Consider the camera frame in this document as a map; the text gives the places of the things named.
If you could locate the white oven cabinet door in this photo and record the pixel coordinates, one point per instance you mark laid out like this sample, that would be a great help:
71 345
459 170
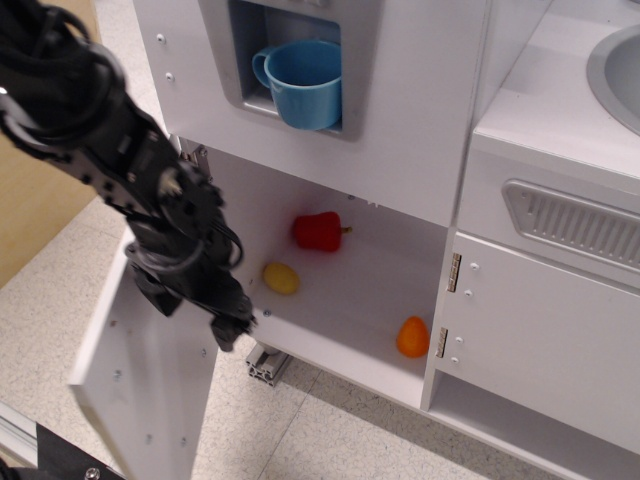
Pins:
553 341

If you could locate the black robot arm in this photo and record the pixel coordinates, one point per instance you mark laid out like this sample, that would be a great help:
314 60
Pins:
64 101

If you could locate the red toy bell pepper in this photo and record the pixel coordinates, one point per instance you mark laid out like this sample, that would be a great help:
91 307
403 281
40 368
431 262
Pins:
323 231

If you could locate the blue plastic cup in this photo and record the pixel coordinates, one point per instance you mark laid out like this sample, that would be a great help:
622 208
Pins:
305 82

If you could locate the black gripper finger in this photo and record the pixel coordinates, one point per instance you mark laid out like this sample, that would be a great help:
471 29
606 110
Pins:
227 330
156 293

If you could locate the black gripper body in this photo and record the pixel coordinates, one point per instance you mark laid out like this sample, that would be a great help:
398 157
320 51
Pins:
196 271

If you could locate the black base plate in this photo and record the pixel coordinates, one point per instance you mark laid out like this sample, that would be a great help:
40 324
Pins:
63 460

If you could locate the white toy kitchen counter unit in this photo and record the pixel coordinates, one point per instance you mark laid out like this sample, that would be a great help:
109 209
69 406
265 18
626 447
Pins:
544 126

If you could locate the grey round sink basin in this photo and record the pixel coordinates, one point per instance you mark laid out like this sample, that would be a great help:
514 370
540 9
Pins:
613 76

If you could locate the upper brass hinge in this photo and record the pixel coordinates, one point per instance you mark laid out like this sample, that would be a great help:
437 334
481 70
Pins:
453 273

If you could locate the white toy fridge cabinet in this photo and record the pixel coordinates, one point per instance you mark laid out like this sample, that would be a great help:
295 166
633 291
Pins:
395 185

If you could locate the brass hinge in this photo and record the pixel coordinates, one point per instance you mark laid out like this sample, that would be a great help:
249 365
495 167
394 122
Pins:
441 344
453 273

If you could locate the grey dispenser recess frame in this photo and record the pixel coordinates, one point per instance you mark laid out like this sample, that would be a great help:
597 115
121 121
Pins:
237 30

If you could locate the grey vent panel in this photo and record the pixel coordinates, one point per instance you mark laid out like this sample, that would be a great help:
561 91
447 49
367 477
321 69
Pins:
602 232

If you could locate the aluminium extrusion foot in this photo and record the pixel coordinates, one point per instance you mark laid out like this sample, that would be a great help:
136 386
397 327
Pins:
267 364

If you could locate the yellow toy potato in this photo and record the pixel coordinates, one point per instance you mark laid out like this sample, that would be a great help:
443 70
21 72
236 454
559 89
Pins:
281 278

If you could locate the white fridge door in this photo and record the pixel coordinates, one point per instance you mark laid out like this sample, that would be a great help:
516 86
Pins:
142 379

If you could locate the orange toy fruit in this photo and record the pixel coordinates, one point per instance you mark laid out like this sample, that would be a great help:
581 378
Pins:
413 339

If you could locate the lower brass hinge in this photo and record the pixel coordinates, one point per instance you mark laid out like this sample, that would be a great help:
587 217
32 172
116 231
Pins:
441 344

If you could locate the light plywood panel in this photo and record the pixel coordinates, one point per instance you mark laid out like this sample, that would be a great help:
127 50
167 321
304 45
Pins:
37 202

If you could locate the aluminium frame rail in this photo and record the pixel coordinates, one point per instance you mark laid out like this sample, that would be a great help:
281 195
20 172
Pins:
19 442

